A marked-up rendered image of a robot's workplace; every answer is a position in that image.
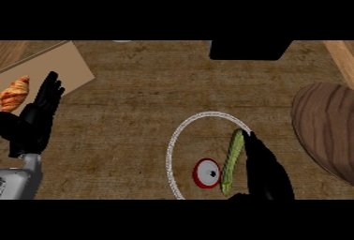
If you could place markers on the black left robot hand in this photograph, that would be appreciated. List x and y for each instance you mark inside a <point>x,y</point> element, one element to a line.
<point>37,118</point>

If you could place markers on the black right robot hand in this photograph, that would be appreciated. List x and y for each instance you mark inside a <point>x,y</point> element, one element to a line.
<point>267,175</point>

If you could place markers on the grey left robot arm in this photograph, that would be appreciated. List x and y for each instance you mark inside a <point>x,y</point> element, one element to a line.
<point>18,181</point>

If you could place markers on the round white-rimmed placemat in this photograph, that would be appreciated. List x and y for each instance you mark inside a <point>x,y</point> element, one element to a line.
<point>198,140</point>

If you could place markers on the dark wooden bowl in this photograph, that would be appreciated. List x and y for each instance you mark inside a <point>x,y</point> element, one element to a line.
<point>328,125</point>

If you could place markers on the golden croissant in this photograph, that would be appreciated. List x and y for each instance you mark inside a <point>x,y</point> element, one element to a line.
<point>15,93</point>

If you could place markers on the green cucumber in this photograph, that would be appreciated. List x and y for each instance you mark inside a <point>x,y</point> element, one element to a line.
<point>232,156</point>

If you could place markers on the tan cutting board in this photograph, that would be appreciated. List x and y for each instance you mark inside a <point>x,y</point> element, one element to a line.
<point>55,65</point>

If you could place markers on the brown wooden panel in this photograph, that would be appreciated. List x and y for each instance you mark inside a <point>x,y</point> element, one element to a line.
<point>11,51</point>

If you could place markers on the small white object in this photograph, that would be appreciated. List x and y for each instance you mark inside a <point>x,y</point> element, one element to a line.
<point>121,41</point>

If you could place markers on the black appliance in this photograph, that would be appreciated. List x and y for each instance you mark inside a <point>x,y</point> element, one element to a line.
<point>248,50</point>

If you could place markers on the pale wooden plank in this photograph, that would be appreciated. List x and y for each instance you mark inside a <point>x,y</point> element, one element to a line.
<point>342,56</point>

